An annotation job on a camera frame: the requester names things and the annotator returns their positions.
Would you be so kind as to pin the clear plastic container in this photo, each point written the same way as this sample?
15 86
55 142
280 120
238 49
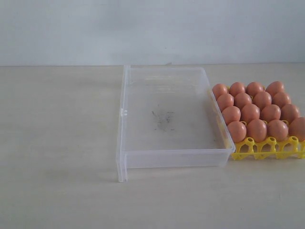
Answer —
169 118

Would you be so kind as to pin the yellow plastic egg tray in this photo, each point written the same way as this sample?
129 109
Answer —
291 147

